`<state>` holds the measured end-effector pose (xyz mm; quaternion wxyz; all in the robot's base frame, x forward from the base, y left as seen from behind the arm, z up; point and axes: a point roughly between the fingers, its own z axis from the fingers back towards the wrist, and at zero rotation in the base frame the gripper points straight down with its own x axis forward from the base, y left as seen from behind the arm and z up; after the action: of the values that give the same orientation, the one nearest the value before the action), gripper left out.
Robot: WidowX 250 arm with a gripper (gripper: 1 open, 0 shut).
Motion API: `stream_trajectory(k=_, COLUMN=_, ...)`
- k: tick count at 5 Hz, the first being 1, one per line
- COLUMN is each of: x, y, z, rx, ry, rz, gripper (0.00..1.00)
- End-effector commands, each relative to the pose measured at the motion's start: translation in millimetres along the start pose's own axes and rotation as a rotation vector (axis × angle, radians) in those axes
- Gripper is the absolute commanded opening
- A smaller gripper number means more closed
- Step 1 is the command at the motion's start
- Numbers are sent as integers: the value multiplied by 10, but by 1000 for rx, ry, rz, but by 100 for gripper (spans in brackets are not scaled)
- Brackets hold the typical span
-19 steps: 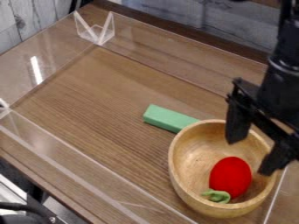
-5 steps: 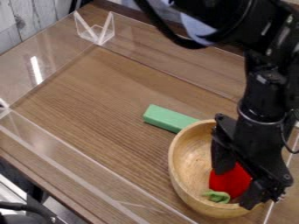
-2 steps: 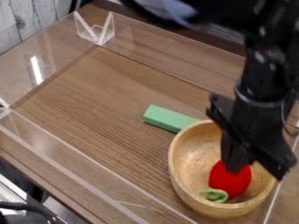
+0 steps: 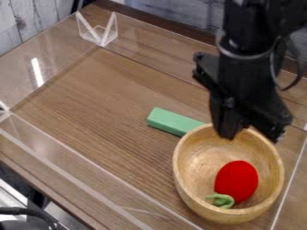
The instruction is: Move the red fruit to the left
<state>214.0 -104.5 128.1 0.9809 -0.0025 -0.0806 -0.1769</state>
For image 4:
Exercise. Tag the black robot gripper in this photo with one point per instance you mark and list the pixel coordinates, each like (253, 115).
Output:
(243, 96)

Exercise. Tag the red plush fruit green stem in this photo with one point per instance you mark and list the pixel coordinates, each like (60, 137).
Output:
(235, 184)

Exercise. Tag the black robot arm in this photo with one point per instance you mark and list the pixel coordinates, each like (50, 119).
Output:
(253, 42)

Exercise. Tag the wooden bowl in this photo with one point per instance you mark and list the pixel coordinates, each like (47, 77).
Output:
(201, 154)

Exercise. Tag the green foam block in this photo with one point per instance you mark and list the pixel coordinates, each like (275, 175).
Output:
(171, 122)

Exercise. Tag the clear acrylic enclosure wall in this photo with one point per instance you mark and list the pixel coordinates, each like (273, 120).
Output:
(74, 131)

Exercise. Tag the clear acrylic corner bracket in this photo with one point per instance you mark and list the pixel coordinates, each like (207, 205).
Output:
(99, 35)

